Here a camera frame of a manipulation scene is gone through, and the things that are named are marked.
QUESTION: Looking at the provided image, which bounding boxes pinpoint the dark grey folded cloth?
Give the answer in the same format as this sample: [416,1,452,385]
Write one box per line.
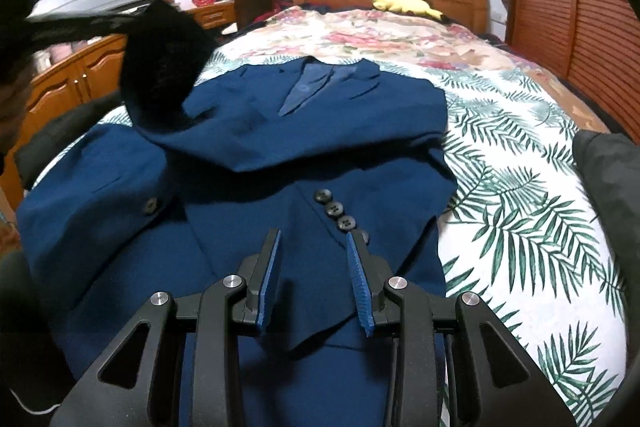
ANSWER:
[571,130,640,268]

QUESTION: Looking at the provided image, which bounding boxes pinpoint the yellow plush toy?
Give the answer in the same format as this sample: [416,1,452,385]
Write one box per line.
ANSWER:
[371,0,445,22]

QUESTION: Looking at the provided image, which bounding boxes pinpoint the wooden desk cabinet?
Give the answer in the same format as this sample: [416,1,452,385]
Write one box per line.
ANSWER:
[0,0,238,208]

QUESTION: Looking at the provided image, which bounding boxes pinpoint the floral blanket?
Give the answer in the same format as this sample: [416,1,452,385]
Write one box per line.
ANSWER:
[220,4,608,132]

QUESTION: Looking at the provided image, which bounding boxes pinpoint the dark wooden chair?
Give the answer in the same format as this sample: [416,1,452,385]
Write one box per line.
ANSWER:
[220,0,280,38]

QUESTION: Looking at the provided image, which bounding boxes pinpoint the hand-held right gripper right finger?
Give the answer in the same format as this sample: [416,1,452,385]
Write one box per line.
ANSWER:
[345,232,576,427]

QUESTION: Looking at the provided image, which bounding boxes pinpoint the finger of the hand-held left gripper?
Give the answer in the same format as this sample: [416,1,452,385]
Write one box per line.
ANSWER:
[121,0,217,130]

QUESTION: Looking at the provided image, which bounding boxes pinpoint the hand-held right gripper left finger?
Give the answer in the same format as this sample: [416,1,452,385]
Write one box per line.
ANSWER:
[50,228,283,427]

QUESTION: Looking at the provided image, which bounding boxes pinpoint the person's dark clothing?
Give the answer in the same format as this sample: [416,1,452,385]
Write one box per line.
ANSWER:
[0,252,81,427]

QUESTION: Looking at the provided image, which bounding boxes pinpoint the navy blue suit jacket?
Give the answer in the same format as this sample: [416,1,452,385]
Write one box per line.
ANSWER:
[17,58,458,427]

